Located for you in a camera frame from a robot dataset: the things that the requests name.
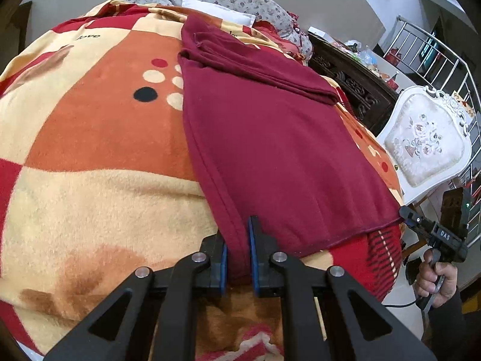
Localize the white floral upholstered chair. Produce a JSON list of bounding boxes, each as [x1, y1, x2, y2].
[[376, 85, 472, 205]]

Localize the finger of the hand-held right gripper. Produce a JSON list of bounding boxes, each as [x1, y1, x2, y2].
[[399, 205, 427, 234]]

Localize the orange red patterned blanket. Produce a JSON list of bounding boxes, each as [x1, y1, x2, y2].
[[0, 0, 406, 361]]

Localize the person's right forearm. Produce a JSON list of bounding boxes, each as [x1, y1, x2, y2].
[[421, 288, 481, 361]]

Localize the black cable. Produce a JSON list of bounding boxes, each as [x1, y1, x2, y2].
[[383, 296, 425, 309]]

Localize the metal stair railing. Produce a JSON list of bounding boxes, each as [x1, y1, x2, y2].
[[378, 16, 481, 249]]

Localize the red embroidered pillow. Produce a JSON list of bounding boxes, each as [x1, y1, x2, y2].
[[256, 20, 309, 63]]

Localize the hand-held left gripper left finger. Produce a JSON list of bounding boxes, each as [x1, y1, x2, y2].
[[43, 233, 228, 361]]

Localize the dark carved wooden cabinet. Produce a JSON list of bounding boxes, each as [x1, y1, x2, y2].
[[308, 32, 399, 136]]

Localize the person's right hand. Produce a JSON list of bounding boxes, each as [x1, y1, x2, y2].
[[413, 259, 460, 307]]

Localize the white pillow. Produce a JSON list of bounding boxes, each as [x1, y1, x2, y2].
[[181, 0, 256, 27]]

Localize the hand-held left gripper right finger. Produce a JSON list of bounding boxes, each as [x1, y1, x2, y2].
[[246, 215, 438, 361]]

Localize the clear plastic bags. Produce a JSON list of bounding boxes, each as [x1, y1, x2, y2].
[[353, 43, 380, 73]]

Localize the maroon sweater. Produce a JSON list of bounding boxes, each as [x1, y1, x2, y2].
[[177, 15, 403, 282]]

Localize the white flat box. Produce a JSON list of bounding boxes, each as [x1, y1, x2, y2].
[[308, 26, 333, 42]]

